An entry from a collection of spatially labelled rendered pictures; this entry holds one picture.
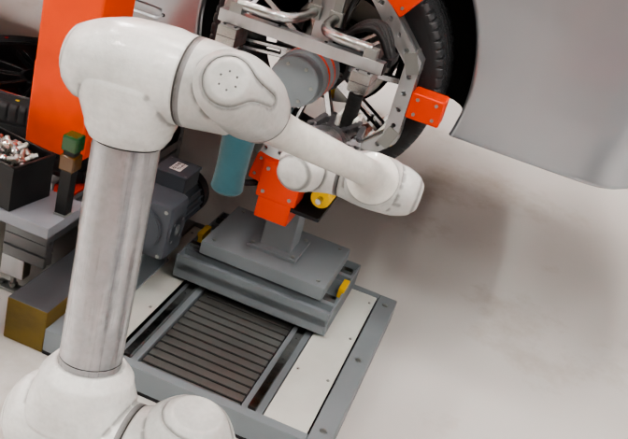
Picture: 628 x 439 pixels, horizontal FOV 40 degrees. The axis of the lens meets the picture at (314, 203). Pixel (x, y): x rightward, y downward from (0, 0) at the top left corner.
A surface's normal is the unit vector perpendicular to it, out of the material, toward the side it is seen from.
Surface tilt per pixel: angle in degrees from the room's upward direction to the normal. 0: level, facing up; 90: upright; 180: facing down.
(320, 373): 0
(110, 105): 88
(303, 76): 90
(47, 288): 0
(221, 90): 61
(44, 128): 90
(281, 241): 90
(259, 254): 0
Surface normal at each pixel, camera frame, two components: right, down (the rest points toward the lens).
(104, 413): 0.54, 0.06
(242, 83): -0.07, -0.05
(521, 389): 0.25, -0.87
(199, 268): -0.29, 0.34
